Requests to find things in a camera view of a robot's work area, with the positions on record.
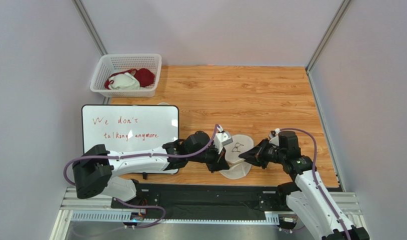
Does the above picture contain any white plastic basket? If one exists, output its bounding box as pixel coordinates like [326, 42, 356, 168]
[90, 53, 162, 98]

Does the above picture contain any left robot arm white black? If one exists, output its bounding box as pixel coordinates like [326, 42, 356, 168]
[66, 128, 233, 202]

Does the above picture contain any aluminium frame rail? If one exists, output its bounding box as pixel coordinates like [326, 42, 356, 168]
[50, 187, 371, 240]

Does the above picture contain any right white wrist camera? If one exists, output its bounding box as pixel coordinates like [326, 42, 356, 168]
[268, 128, 281, 146]

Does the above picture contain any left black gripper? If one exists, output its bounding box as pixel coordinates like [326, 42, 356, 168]
[187, 140, 230, 174]

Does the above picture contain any white bra in basket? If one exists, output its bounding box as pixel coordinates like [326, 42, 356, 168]
[108, 72, 141, 91]

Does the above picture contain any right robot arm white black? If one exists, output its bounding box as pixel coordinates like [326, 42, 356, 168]
[239, 127, 370, 240]

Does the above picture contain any round white bag lid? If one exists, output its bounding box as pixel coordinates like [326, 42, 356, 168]
[224, 134, 254, 166]

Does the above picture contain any whiteboard with red writing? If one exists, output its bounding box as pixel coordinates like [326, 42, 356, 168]
[81, 104, 180, 176]

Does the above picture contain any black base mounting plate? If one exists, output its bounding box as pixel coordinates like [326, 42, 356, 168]
[78, 180, 309, 222]

